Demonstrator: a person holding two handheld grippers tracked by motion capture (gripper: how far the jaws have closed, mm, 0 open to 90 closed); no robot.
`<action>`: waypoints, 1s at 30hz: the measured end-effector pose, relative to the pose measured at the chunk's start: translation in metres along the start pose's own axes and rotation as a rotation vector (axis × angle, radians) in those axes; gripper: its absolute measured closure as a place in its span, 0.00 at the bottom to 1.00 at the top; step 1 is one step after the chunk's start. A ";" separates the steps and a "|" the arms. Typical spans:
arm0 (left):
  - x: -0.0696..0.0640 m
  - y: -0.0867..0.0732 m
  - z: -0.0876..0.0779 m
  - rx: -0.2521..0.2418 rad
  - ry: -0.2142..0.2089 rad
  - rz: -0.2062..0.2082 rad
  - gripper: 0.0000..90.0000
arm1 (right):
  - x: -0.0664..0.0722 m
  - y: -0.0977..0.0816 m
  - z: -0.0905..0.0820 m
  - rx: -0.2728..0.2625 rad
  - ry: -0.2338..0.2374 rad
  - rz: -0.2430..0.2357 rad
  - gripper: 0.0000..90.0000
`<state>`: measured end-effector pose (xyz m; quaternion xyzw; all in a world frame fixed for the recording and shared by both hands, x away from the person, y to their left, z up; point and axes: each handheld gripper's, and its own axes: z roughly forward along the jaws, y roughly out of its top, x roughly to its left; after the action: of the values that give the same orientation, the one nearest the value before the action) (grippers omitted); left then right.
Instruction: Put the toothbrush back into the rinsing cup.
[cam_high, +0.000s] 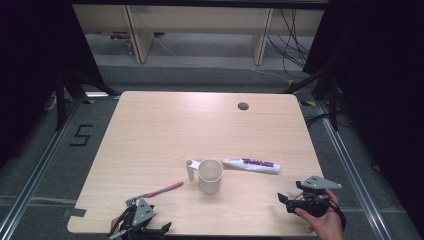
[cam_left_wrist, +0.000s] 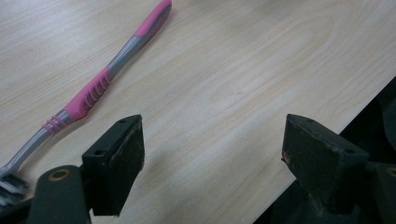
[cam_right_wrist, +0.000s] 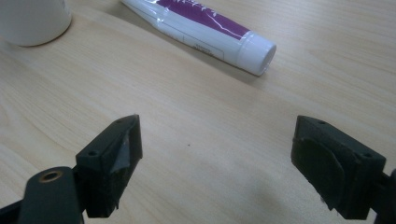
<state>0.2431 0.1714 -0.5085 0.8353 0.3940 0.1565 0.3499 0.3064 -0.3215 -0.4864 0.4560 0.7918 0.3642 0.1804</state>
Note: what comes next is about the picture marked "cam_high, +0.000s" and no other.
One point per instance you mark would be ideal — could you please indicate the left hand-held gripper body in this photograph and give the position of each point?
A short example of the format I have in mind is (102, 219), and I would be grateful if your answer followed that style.
(142, 213)

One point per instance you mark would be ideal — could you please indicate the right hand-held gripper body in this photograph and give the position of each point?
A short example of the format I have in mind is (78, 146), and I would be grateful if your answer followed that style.
(315, 196)

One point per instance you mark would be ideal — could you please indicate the pink toothbrush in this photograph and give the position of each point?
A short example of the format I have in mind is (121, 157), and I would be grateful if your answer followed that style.
(160, 191)

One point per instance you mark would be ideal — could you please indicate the white purple toothpaste tube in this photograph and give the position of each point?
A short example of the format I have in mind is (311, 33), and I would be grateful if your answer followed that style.
(253, 166)

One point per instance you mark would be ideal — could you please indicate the person's left hand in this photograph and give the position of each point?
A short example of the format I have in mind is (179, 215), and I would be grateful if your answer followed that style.
(115, 225)

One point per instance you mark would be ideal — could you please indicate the person's right hand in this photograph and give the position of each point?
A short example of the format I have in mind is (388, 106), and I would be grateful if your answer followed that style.
(325, 225)

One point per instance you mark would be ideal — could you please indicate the grey tape strip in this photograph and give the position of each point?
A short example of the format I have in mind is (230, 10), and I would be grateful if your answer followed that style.
(76, 212)

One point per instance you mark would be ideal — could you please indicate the black metal stand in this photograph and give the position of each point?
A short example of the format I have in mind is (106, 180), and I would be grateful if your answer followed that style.
(333, 100)
(60, 100)

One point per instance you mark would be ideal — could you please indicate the black curtain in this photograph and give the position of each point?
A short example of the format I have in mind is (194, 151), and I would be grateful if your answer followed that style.
(30, 66)
(383, 83)

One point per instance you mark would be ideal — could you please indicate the small colourful clutter under shelf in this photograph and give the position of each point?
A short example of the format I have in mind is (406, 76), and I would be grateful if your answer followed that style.
(128, 45)

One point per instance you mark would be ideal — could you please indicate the light wooden shelf unit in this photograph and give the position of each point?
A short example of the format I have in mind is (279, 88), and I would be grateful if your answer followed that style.
(200, 23)

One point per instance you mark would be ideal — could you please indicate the aluminium floor rail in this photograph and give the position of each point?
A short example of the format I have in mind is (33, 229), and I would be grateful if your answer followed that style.
(40, 163)
(353, 173)

